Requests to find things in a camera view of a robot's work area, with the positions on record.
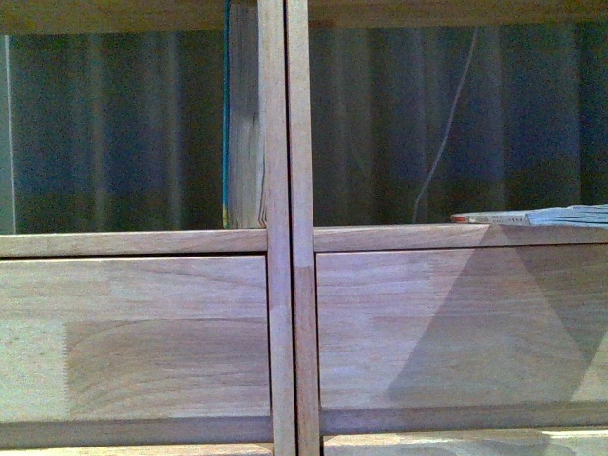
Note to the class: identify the lower right wooden drawer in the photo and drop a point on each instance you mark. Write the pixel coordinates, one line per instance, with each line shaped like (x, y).
(479, 442)

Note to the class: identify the white illustrated children's book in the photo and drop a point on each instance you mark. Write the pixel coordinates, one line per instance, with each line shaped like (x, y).
(576, 215)

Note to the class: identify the wooden drawer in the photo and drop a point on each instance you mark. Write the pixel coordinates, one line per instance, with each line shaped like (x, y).
(134, 338)
(479, 442)
(462, 328)

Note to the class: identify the left wooden shelf unit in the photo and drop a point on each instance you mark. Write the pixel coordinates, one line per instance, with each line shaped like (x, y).
(111, 147)

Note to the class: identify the upper right wooden drawer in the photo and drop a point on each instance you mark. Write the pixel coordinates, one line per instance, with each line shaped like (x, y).
(462, 328)

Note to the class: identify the right wooden shelf unit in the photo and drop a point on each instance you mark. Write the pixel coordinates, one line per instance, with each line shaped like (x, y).
(404, 113)

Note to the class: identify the wooden shelf unit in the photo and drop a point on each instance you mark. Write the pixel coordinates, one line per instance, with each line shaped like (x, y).
(404, 113)
(111, 147)

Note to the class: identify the upper left wooden drawer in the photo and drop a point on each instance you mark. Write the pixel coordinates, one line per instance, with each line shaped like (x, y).
(134, 338)

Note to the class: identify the upright blue spine book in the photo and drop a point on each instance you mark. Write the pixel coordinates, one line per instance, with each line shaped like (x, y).
(242, 150)

